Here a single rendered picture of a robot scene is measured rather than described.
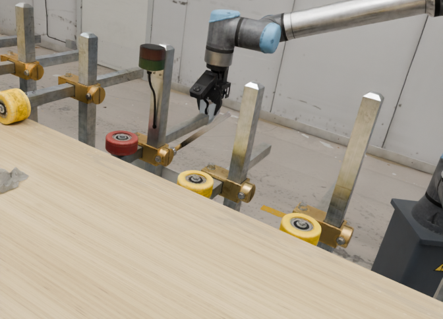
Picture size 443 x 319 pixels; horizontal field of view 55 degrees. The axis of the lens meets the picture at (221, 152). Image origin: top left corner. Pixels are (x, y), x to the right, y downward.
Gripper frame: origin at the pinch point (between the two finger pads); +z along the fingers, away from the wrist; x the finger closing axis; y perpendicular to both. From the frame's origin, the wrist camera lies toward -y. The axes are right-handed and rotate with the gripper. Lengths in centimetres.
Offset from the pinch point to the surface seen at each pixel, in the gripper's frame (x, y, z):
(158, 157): -7.1, -36.0, -2.5
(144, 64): -4.4, -41.2, -27.4
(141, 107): 154, 164, 82
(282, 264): -51, -60, -7
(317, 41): 34, 230, 4
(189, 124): -1.3, -12.7, -3.4
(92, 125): 19.2, -33.0, -1.8
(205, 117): -1.5, -3.6, -3.2
